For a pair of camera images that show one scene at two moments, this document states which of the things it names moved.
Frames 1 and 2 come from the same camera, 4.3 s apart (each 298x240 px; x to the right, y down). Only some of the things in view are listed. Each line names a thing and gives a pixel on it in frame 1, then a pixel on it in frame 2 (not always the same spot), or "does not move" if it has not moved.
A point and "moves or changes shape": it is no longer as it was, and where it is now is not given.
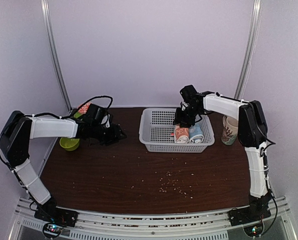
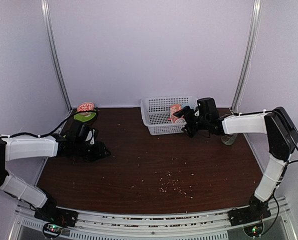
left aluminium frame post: (45, 5) does not move
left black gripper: (115, 136) to (99, 152)
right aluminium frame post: (250, 51) does not move
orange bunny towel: (181, 134) to (174, 108)
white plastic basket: (157, 132) moves or changes shape
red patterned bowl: (83, 109) does not move
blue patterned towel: (196, 135) moves or changes shape
